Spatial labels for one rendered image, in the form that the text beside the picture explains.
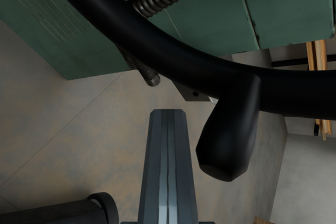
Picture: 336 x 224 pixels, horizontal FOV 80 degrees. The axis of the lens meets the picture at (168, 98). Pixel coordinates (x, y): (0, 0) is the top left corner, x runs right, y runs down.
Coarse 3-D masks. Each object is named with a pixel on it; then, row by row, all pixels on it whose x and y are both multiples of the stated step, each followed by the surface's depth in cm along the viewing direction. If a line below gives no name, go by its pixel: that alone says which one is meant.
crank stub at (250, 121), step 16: (240, 80) 11; (256, 80) 11; (224, 96) 10; (240, 96) 10; (256, 96) 10; (224, 112) 9; (240, 112) 9; (256, 112) 10; (208, 128) 9; (224, 128) 9; (240, 128) 9; (256, 128) 10; (208, 144) 9; (224, 144) 8; (240, 144) 8; (208, 160) 9; (224, 160) 8; (240, 160) 8; (224, 176) 9
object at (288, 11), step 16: (256, 0) 26; (272, 0) 25; (288, 0) 24; (304, 0) 24; (320, 0) 23; (256, 16) 27; (272, 16) 26; (288, 16) 26; (304, 16) 25; (320, 16) 24; (256, 32) 29; (272, 32) 28; (288, 32) 27; (304, 32) 26; (320, 32) 25
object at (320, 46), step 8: (320, 40) 205; (312, 48) 217; (320, 48) 209; (312, 56) 216; (320, 56) 211; (328, 56) 248; (272, 64) 289; (280, 64) 283; (288, 64) 278; (296, 64) 272; (312, 64) 219; (320, 64) 216; (320, 120) 270; (328, 120) 260; (320, 128) 299; (328, 128) 268
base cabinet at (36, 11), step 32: (0, 0) 54; (32, 0) 47; (64, 0) 42; (192, 0) 30; (224, 0) 28; (32, 32) 60; (64, 32) 52; (96, 32) 46; (192, 32) 34; (224, 32) 31; (64, 64) 68; (96, 64) 57
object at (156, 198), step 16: (160, 112) 10; (160, 128) 9; (160, 144) 8; (144, 160) 8; (160, 160) 8; (144, 176) 7; (160, 176) 7; (144, 192) 6; (160, 192) 6; (144, 208) 6; (160, 208) 6
